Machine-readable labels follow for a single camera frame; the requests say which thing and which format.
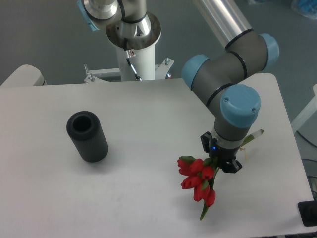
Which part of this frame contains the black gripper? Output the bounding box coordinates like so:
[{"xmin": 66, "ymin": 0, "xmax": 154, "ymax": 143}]
[{"xmin": 200, "ymin": 131, "xmax": 243, "ymax": 173}]

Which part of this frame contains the red tulip bouquet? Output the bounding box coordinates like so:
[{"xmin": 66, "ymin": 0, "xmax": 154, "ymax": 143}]
[{"xmin": 177, "ymin": 129, "xmax": 264, "ymax": 220}]

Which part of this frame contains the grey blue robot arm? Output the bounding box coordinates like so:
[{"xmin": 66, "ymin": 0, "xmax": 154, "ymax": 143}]
[{"xmin": 77, "ymin": 0, "xmax": 279, "ymax": 173}]

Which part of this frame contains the black device at table edge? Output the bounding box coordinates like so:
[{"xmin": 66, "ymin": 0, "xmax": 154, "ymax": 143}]
[{"xmin": 298, "ymin": 201, "xmax": 317, "ymax": 227}]

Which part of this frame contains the black ribbed cylindrical vase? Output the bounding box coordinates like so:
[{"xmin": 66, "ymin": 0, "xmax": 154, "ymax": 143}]
[{"xmin": 66, "ymin": 111, "xmax": 108, "ymax": 163}]

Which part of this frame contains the blue plastic bag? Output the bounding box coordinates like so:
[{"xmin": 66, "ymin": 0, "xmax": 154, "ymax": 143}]
[{"xmin": 291, "ymin": 0, "xmax": 317, "ymax": 20}]

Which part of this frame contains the white rounded furniture piece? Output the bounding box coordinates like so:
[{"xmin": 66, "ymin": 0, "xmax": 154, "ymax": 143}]
[{"xmin": 0, "ymin": 64, "xmax": 47, "ymax": 88}]

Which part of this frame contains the white metal base frame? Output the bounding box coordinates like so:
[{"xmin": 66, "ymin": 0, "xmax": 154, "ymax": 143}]
[{"xmin": 84, "ymin": 58, "xmax": 174, "ymax": 84}]

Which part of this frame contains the white frame at right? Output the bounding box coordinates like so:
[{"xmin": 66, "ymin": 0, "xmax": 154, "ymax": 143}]
[{"xmin": 291, "ymin": 84, "xmax": 317, "ymax": 134}]

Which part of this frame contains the black cable on pedestal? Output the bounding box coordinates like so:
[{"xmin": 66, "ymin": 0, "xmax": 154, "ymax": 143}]
[{"xmin": 123, "ymin": 37, "xmax": 144, "ymax": 81}]

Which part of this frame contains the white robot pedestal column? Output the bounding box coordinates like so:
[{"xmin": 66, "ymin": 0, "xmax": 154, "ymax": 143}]
[{"xmin": 115, "ymin": 45, "xmax": 155, "ymax": 81}]

